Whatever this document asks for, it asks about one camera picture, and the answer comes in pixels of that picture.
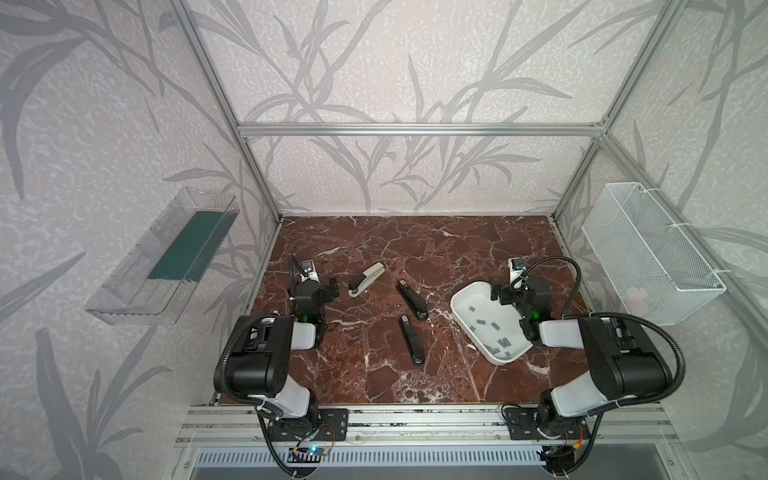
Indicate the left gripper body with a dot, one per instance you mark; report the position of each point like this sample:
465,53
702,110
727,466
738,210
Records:
316,291

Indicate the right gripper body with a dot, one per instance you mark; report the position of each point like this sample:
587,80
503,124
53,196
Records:
510,294

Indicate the beige stapler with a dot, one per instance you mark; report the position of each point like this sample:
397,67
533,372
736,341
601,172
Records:
361,282

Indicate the black stapler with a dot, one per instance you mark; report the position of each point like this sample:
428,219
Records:
412,340
415,302

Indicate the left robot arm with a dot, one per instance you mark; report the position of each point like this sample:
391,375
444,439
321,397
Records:
254,365

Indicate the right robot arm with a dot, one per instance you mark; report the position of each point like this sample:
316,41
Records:
630,360

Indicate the white oval tray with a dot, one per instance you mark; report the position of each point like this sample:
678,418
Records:
485,321

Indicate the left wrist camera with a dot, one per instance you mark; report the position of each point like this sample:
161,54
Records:
308,271

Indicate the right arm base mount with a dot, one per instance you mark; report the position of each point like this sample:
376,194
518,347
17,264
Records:
534,423

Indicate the white wire basket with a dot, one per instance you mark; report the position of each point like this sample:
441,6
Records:
653,266

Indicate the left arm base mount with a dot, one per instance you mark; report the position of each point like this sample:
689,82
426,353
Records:
325,424

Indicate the clear plastic wall bin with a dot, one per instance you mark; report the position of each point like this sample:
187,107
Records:
154,283

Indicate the aluminium front rail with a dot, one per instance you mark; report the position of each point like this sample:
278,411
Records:
416,424

